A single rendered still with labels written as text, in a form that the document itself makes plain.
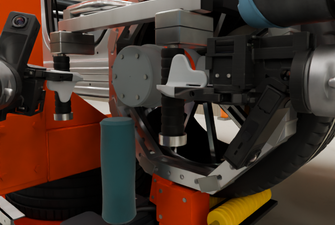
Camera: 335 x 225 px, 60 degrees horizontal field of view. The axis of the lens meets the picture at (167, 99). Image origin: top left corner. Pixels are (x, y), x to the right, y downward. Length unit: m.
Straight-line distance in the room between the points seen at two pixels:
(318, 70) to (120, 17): 0.37
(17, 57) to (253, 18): 0.35
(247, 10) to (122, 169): 0.50
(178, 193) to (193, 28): 0.44
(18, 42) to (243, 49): 0.35
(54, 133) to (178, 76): 0.63
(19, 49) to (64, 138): 0.52
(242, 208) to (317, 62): 0.53
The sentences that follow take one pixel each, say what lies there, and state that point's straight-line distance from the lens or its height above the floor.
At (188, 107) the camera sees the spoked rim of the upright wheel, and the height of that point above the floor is 0.76.
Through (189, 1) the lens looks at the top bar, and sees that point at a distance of 0.46.
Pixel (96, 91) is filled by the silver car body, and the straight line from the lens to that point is 1.35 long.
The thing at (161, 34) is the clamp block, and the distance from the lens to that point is 0.44.
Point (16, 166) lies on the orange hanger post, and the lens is 0.94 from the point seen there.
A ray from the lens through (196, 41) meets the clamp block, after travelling 0.45.
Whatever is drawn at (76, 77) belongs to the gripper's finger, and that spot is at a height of 0.85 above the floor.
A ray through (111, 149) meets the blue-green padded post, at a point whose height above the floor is 0.67.
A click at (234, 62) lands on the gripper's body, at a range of 0.35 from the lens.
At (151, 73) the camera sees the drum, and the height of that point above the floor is 0.86.
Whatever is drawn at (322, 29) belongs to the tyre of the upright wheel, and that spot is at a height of 0.94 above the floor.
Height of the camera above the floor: 0.86
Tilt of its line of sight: 6 degrees down
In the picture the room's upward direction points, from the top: straight up
